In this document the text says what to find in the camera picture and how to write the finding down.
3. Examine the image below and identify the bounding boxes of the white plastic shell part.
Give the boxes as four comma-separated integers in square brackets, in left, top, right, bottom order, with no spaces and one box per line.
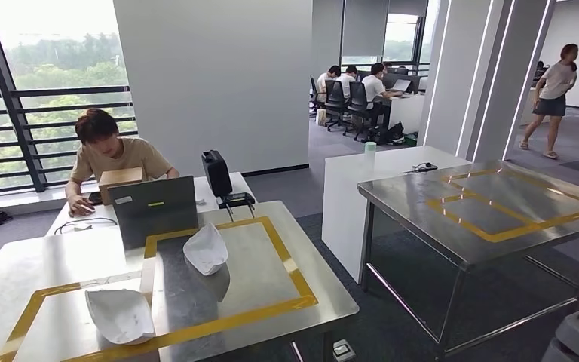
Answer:
[84,288,156,346]
[182,222,229,277]

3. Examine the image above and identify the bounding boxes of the steel workbench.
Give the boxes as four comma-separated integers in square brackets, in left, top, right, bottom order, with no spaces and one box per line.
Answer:
[357,159,579,358]
[0,199,360,362]

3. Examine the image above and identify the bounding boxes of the white desk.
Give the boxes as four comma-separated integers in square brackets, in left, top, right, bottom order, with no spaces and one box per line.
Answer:
[44,172,258,238]
[388,92,426,135]
[320,145,473,285]

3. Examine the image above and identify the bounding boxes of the black device on legs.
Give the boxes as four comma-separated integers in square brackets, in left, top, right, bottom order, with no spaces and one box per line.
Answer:
[218,192,257,222]

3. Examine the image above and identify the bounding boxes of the black hard case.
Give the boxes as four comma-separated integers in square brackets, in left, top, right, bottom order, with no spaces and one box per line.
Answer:
[201,149,234,198]

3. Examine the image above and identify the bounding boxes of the black office chair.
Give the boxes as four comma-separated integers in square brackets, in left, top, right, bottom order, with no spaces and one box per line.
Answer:
[309,75,326,117]
[347,81,378,142]
[323,79,351,132]

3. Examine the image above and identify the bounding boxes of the person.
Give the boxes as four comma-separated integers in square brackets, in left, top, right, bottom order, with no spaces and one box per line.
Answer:
[336,65,359,98]
[361,62,403,128]
[64,108,181,217]
[518,43,579,161]
[315,65,342,101]

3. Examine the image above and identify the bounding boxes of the black backpack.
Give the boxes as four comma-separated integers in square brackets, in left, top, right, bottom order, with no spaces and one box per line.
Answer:
[376,121,406,146]

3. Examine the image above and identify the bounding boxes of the black headset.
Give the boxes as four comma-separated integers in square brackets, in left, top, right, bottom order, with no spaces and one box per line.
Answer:
[403,162,440,175]

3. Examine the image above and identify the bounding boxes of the grey laptop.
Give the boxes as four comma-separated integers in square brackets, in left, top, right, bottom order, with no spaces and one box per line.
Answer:
[107,175,200,251]

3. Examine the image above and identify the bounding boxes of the cardboard box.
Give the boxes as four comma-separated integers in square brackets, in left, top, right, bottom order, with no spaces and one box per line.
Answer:
[98,167,144,206]

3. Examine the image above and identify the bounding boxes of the grey floor socket box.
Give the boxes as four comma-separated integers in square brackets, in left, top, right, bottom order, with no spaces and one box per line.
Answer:
[332,339,357,362]

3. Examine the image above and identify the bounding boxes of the black window railing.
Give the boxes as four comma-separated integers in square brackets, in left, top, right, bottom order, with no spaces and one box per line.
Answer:
[0,0,138,196]

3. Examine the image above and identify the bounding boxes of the black cable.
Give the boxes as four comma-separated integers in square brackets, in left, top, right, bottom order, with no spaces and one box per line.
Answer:
[54,217,119,236]

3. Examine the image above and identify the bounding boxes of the yellow tape frame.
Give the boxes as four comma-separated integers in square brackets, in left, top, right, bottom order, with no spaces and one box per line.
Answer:
[425,167,579,244]

